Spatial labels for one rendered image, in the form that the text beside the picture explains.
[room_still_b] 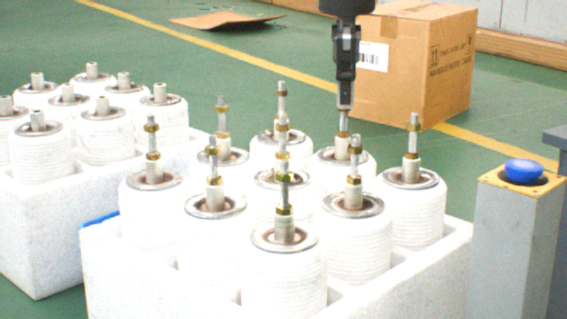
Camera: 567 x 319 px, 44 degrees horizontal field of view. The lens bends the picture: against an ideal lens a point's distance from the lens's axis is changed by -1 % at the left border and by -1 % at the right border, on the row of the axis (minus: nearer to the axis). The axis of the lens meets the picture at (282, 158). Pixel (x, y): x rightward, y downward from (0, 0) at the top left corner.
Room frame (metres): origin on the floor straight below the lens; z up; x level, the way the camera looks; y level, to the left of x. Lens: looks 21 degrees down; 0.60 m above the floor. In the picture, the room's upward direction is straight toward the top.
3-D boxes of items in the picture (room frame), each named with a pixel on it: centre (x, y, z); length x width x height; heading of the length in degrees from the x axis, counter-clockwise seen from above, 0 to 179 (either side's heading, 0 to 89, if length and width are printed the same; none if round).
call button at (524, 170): (0.71, -0.26, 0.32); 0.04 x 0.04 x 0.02
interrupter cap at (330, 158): (0.95, -0.08, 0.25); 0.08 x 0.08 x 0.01
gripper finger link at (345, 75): (0.89, -0.08, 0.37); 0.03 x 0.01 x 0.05; 176
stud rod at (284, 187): (0.70, 0.00, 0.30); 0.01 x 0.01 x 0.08; 45
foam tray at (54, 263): (1.24, 0.39, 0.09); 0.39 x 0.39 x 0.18; 45
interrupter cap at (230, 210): (0.78, 0.08, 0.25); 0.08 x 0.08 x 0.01
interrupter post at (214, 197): (0.78, 0.08, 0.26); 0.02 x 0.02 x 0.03
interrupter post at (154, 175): (0.86, 0.17, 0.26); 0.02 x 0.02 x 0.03
